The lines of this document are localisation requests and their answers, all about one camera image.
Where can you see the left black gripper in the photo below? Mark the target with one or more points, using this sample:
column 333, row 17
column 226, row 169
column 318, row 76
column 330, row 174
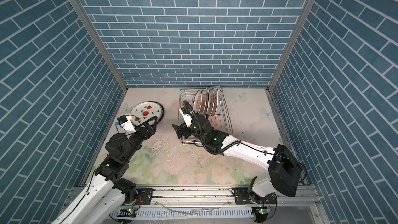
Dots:
column 150, row 131

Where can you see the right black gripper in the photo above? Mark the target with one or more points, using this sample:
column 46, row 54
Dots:
column 179, row 131

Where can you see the strawberry print blue rim plate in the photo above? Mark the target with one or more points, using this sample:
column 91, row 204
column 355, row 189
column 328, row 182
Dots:
column 140, row 113

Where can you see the dark patterned rim plate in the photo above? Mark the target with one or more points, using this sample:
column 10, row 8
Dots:
column 156, row 110

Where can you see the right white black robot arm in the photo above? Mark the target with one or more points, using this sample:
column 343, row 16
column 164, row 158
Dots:
column 282, row 171

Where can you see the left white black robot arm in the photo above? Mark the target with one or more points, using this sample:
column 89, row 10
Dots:
column 107, row 189

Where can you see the red rim white plate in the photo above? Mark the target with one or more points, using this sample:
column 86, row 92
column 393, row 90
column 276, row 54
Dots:
column 197, row 103

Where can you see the patterned brown white plate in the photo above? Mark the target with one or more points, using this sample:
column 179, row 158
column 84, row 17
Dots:
column 216, row 101

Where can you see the left green circuit board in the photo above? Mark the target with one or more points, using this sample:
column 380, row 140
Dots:
column 124, row 213

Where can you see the green circuit board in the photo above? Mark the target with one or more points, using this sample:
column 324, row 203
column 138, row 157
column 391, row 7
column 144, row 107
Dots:
column 261, row 212
column 124, row 213

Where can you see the right green circuit board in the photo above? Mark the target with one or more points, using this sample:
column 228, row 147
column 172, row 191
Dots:
column 261, row 212

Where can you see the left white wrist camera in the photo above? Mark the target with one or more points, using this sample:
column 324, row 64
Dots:
column 125, row 122

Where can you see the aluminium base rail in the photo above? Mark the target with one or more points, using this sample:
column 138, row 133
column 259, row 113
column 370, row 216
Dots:
column 201, row 203

